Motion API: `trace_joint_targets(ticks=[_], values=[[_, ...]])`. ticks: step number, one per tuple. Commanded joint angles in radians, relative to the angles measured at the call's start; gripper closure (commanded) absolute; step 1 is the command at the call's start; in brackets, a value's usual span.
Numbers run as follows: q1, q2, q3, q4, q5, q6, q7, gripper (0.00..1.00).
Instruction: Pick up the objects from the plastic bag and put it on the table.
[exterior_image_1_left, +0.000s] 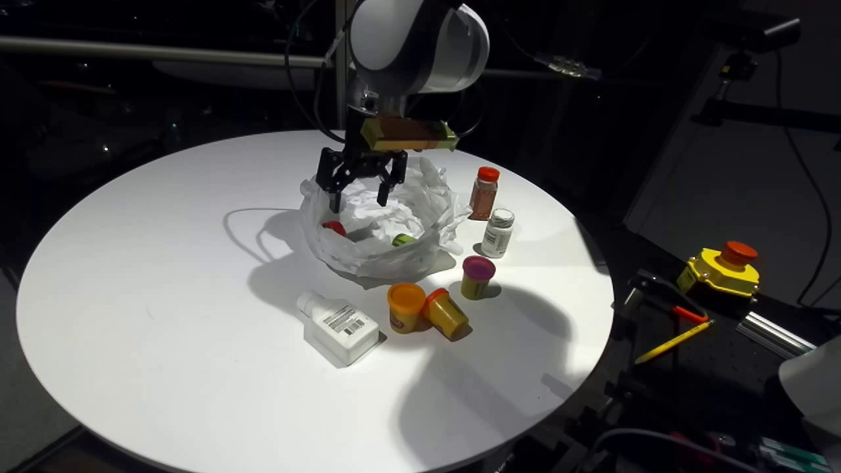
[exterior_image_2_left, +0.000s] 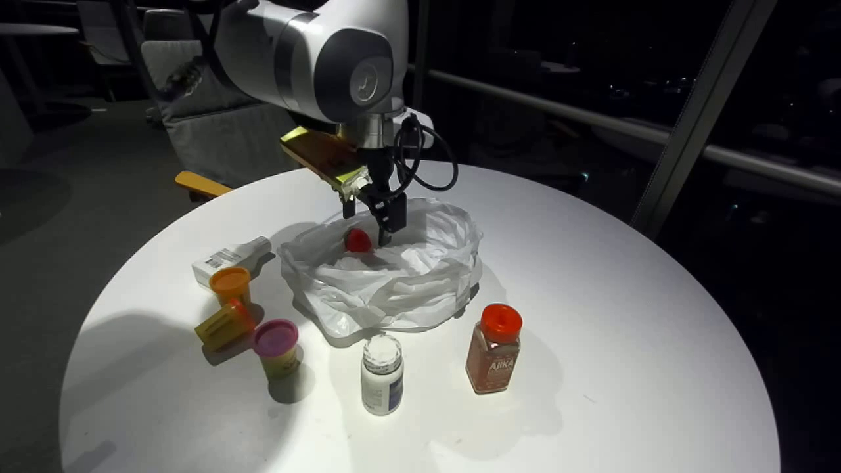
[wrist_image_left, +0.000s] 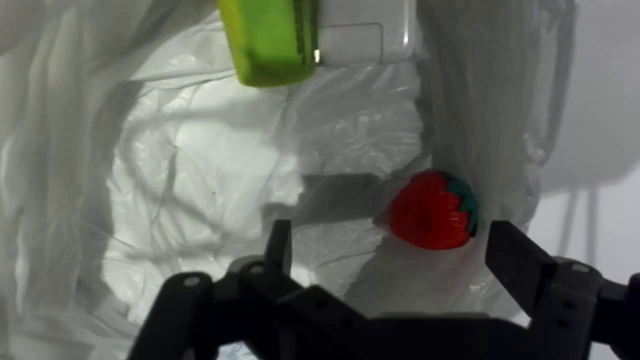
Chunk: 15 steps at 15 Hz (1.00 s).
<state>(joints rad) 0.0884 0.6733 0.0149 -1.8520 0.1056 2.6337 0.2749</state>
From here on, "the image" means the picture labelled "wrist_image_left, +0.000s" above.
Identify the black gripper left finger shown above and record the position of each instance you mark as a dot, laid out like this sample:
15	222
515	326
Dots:
232	312

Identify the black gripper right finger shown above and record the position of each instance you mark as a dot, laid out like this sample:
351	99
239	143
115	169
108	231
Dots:
566	306

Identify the white translucent plastic bag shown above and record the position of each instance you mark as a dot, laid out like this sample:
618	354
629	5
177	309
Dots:
201	180

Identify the green tub teal lid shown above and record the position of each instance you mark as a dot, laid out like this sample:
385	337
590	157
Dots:
270	40

